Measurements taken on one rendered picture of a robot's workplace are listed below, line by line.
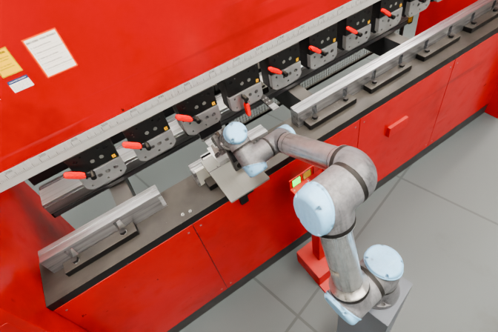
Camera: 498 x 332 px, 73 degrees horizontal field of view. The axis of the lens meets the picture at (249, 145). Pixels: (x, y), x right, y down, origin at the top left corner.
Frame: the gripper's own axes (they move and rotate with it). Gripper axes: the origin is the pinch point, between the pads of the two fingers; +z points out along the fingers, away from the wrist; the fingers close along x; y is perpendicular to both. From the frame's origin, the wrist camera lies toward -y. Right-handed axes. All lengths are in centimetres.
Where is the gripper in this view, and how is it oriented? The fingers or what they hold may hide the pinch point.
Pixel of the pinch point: (224, 153)
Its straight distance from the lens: 143.1
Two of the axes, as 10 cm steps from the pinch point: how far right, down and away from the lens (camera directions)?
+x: -8.3, 4.9, -2.7
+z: -2.2, 1.7, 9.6
